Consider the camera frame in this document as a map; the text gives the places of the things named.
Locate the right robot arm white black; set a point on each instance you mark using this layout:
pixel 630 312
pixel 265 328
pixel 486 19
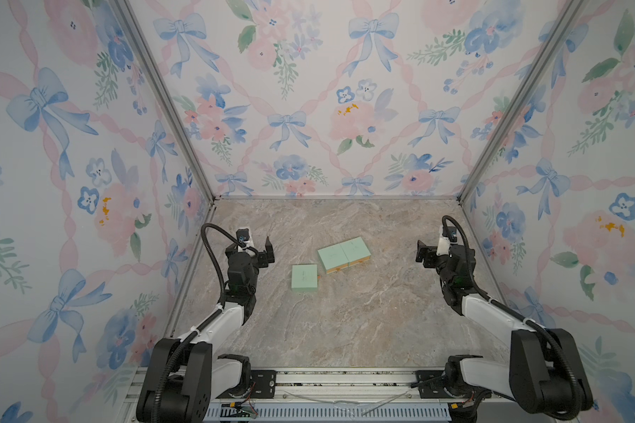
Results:
pixel 544 373

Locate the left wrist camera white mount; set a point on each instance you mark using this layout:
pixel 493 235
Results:
pixel 248 244

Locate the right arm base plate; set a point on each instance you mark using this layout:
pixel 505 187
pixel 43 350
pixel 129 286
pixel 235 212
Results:
pixel 435 384

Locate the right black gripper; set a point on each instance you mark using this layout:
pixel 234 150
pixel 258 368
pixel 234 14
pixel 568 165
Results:
pixel 429 252

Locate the green jewelry box right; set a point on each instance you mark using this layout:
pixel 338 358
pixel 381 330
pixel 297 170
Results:
pixel 355 251

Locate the small green jewelry box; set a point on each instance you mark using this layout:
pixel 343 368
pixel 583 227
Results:
pixel 304 278

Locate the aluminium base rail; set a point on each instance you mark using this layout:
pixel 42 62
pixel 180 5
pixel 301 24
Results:
pixel 338 395

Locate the aluminium frame post left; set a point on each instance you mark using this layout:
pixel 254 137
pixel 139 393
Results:
pixel 137 41

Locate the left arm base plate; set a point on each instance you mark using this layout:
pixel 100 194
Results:
pixel 254 384

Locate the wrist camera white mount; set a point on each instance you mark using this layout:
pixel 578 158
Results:
pixel 443 246
pixel 248 244

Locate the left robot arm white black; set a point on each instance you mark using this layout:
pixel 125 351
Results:
pixel 186 373

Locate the aluminium frame post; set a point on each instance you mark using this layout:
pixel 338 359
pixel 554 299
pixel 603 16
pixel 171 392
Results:
pixel 137 41
pixel 559 31

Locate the green jewelry box left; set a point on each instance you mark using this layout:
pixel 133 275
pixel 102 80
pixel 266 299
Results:
pixel 333 258

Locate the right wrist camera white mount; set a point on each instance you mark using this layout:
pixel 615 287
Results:
pixel 443 246

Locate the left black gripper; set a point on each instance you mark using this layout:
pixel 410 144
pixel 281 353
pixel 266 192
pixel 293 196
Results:
pixel 261 256

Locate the aluminium frame post right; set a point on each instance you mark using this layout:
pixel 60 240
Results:
pixel 559 31

